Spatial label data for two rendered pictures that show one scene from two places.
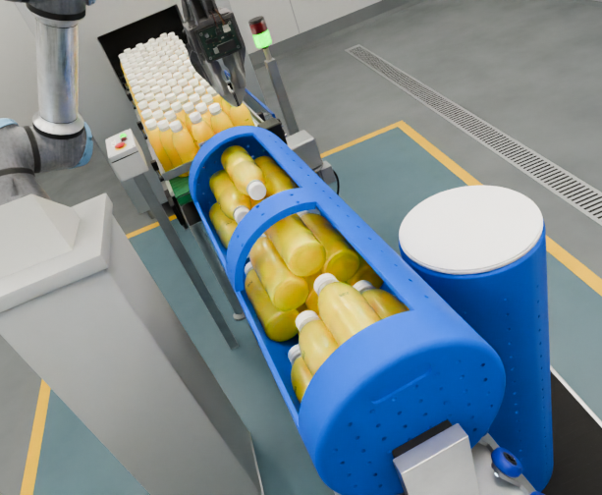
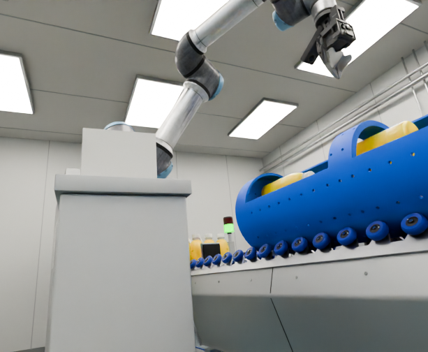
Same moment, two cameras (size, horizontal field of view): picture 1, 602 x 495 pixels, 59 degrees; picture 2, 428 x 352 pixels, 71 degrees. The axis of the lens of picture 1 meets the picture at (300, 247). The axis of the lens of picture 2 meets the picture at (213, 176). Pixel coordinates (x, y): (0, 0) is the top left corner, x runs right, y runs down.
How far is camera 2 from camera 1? 1.10 m
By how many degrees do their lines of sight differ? 58
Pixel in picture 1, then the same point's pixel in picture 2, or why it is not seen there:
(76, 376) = (91, 318)
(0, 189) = not seen: hidden behind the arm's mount
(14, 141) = not seen: hidden behind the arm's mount
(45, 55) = (182, 103)
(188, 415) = not seen: outside the picture
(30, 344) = (77, 245)
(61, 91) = (178, 124)
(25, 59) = (7, 295)
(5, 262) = (100, 173)
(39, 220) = (149, 153)
